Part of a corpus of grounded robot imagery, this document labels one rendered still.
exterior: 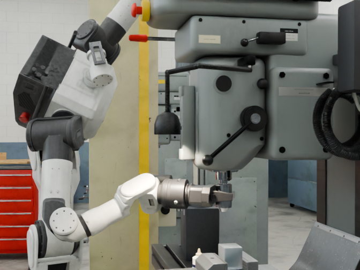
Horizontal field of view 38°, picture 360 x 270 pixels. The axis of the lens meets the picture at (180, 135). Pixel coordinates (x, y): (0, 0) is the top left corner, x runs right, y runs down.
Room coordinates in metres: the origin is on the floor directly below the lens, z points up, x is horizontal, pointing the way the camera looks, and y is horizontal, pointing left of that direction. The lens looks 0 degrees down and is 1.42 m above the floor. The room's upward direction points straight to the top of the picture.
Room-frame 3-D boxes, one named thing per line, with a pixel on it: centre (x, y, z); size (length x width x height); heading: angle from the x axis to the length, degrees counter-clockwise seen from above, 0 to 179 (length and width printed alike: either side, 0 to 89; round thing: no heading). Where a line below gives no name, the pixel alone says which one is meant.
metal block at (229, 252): (1.46, -0.14, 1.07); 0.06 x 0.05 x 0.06; 12
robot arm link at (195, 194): (1.54, -0.04, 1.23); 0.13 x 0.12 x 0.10; 167
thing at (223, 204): (1.52, -0.13, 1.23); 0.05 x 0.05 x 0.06
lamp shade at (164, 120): (1.42, 0.03, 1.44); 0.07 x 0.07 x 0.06
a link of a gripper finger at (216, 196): (1.49, -0.12, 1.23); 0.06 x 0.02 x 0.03; 77
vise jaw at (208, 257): (1.45, -0.09, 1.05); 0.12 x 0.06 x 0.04; 12
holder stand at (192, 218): (1.97, -0.07, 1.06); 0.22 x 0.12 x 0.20; 5
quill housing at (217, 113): (1.52, -0.13, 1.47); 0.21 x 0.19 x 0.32; 12
